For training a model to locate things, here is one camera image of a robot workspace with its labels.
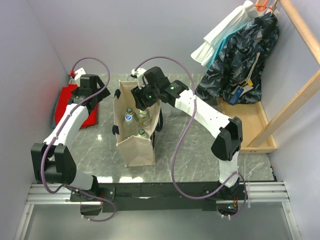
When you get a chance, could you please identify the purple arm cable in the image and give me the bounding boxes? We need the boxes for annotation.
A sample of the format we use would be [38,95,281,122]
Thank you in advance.
[39,57,118,223]
[134,56,248,221]

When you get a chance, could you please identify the white pleated garment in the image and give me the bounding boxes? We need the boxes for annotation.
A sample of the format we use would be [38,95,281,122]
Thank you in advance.
[190,0,258,66]

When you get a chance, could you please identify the wooden rack frame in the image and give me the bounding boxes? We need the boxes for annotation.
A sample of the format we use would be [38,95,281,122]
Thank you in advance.
[249,0,320,148]

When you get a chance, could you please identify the blue hang tag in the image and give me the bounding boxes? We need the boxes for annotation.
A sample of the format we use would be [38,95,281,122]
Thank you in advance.
[228,86,245,106]

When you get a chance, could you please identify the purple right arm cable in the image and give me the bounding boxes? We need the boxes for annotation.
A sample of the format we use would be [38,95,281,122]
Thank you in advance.
[134,56,248,221]

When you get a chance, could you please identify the black base beam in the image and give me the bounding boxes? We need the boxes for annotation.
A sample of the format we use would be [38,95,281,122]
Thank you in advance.
[99,182,247,211]

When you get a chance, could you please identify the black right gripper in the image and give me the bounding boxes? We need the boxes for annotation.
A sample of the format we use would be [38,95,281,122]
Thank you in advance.
[130,80,159,112]

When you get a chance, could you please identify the beige canvas tote bag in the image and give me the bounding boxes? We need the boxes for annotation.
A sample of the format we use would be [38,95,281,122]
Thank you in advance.
[112,80,163,168]

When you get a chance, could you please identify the red folded cloth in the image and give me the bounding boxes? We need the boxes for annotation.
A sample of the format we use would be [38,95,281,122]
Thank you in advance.
[51,84,99,129]

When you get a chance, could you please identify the blue label water bottle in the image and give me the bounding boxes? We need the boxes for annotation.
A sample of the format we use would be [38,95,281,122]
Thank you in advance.
[171,107,182,116]

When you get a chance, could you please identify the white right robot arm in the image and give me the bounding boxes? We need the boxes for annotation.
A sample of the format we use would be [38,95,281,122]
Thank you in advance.
[131,66,243,199]

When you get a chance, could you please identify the green cap glass bottle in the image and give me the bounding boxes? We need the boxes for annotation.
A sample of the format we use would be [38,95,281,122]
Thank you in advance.
[125,107,137,119]

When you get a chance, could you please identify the orange clothes hanger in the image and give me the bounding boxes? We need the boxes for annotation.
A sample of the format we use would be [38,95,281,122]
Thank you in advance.
[254,0,269,12]

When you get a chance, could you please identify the wooden tray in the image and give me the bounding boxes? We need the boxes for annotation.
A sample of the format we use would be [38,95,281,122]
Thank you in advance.
[216,97,278,154]

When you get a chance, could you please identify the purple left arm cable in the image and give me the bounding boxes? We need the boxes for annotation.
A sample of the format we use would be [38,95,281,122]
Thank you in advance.
[39,57,118,223]

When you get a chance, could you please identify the dark patterned shirt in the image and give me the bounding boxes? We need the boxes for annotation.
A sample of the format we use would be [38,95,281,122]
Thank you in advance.
[195,12,280,105]

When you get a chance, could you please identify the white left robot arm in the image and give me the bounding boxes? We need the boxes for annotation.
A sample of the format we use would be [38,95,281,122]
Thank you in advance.
[30,74,111,201]

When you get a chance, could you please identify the teal garment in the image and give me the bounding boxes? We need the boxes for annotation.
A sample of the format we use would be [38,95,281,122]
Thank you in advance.
[206,20,249,70]

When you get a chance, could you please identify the green cap bottle front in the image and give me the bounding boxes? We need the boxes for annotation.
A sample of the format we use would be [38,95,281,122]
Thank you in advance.
[137,128,150,139]

